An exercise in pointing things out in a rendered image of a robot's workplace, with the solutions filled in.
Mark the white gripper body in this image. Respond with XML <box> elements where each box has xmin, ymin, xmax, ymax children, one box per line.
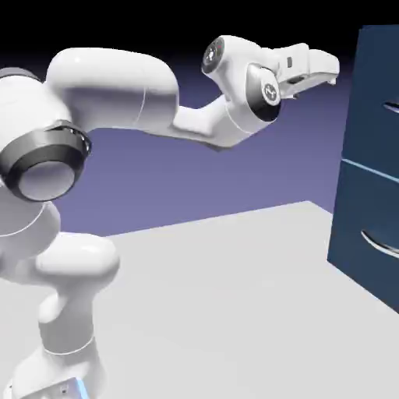
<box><xmin>276</xmin><ymin>48</ymin><xmax>341</xmax><ymax>97</ymax></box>

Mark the blue drawer front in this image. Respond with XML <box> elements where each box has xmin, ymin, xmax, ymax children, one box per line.
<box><xmin>327</xmin><ymin>159</ymin><xmax>399</xmax><ymax>315</ymax></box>
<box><xmin>341</xmin><ymin>26</ymin><xmax>399</xmax><ymax>182</ymax></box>

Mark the dark blue cabinet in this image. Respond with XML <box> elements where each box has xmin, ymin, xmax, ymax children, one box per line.
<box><xmin>326</xmin><ymin>24</ymin><xmax>399</xmax><ymax>316</ymax></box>

